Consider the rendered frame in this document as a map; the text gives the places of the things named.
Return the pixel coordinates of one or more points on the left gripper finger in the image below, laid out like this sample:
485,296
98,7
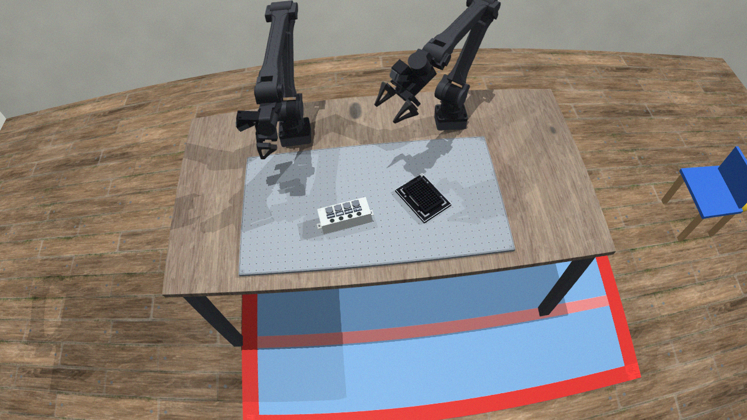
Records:
407,106
389,94

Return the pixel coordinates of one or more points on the white operator panel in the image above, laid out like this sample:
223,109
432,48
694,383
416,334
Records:
344,215

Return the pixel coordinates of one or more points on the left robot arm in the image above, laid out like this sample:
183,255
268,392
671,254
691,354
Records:
437,53

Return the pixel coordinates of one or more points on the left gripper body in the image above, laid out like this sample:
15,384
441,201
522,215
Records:
405,94

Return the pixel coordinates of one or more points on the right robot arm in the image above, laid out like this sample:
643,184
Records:
276,80

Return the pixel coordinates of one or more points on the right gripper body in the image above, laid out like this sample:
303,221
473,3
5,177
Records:
260,138

